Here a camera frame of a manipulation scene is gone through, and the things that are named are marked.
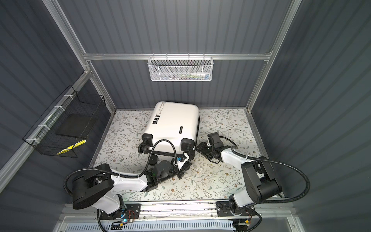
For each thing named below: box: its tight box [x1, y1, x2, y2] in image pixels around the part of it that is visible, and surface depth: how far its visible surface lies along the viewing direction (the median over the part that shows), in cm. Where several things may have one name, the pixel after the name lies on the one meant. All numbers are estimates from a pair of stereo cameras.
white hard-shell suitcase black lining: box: [138, 101, 200, 160], surface depth 84 cm
